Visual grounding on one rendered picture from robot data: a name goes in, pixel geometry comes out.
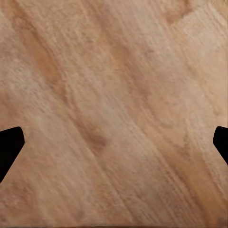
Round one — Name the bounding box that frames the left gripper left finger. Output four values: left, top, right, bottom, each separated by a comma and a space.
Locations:
0, 126, 25, 183

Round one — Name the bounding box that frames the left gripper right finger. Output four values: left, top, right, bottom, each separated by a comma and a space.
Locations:
213, 126, 228, 165

